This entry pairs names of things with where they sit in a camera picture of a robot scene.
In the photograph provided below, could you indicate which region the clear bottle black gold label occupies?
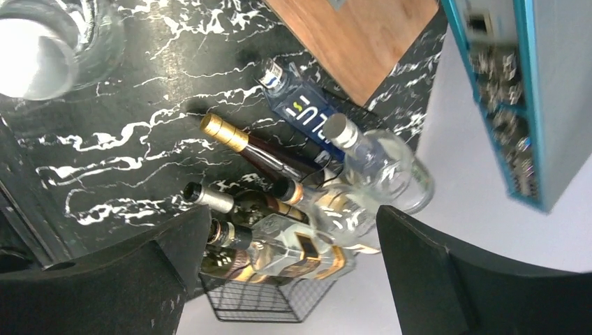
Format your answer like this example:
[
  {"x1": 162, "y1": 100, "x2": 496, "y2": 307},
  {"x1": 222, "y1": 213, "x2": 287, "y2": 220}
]
[{"x1": 207, "y1": 214, "x2": 357, "y2": 281}]

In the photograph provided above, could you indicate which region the wooden board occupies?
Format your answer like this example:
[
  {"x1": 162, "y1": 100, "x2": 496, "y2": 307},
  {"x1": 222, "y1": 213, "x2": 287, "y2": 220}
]
[{"x1": 266, "y1": 0, "x2": 438, "y2": 105}]

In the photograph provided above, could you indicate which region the gold capped wine bottle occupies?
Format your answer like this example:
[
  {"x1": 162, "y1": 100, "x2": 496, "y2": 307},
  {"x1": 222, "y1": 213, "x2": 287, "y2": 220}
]
[{"x1": 200, "y1": 113, "x2": 331, "y2": 186}]

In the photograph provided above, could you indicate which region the silver capped dark wine bottle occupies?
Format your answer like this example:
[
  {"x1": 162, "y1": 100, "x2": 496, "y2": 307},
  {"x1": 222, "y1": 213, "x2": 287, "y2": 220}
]
[{"x1": 182, "y1": 181, "x2": 309, "y2": 226}]

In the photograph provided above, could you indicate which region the clear gold label liquor bottle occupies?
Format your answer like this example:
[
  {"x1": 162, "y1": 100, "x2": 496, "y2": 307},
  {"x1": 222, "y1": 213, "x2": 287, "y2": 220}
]
[{"x1": 272, "y1": 177, "x2": 385, "y2": 246}]

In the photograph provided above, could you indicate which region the dark bottle brown label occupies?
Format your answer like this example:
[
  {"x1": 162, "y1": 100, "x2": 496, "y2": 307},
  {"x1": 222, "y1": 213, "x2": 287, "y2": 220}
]
[{"x1": 200, "y1": 245, "x2": 293, "y2": 286}]

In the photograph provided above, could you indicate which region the clear silver capped bottle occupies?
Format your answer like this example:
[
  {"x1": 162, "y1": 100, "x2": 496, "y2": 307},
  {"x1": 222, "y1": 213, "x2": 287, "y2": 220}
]
[{"x1": 323, "y1": 113, "x2": 435, "y2": 214}]

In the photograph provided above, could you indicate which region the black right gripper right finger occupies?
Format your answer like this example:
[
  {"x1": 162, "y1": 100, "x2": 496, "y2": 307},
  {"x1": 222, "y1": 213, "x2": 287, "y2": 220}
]
[{"x1": 376, "y1": 206, "x2": 591, "y2": 334}]

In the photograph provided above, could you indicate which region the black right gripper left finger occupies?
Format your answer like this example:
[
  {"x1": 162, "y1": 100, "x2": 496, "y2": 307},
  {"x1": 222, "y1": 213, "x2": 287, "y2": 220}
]
[{"x1": 1, "y1": 206, "x2": 212, "y2": 334}]

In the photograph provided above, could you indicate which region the black wire wine rack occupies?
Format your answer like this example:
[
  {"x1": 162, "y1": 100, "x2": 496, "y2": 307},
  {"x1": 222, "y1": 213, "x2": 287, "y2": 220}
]
[{"x1": 198, "y1": 274, "x2": 334, "y2": 324}]

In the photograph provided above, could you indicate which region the blue square bottle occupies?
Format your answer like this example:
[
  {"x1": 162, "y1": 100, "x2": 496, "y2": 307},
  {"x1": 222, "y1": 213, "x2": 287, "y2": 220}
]
[{"x1": 258, "y1": 58, "x2": 344, "y2": 163}]

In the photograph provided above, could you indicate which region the teal network switch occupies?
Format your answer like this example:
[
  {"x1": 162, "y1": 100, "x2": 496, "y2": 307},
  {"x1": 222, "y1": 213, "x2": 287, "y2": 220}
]
[{"x1": 442, "y1": 1, "x2": 591, "y2": 212}]

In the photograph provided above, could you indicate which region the clear round glass bottle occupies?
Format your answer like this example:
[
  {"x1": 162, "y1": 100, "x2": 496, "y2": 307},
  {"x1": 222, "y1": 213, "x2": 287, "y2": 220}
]
[{"x1": 1, "y1": 1, "x2": 125, "y2": 101}]

